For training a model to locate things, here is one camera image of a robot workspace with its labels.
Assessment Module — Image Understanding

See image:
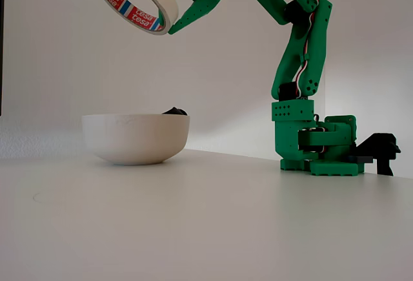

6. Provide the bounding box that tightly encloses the black object in bowl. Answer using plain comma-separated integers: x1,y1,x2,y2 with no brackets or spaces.
161,107,188,116

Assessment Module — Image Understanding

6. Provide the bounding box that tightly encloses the white bowl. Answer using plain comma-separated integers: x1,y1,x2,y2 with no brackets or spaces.
81,114,191,166

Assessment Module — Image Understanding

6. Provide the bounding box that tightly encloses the dark vertical frame edge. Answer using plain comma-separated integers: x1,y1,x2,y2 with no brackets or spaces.
0,0,6,117

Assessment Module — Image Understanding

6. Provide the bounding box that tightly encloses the black table clamp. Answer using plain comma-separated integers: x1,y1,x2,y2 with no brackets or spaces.
348,132,402,176

